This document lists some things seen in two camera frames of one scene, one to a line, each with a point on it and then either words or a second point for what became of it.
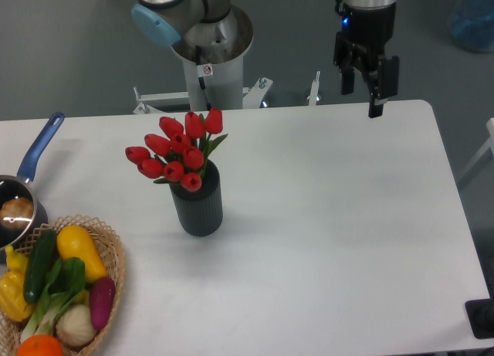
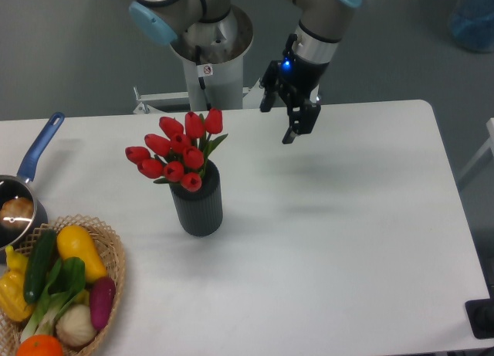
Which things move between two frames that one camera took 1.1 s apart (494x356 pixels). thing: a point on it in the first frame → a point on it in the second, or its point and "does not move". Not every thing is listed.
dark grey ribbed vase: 201,211 does not move
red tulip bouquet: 181,157 does not move
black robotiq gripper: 363,38 → 298,78
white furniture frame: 490,126 does not move
